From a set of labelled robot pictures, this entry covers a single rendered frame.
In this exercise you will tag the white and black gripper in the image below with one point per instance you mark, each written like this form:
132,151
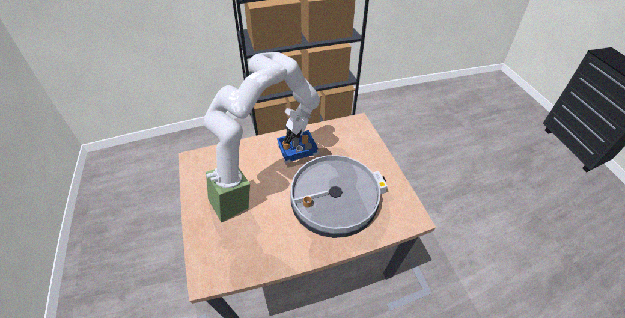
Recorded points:
295,129

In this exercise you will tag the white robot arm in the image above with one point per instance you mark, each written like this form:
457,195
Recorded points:
268,69

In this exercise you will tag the grey round turntable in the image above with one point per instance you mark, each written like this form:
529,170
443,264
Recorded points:
350,205

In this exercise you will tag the blue open-top crate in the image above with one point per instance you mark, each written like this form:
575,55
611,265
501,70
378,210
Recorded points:
291,152

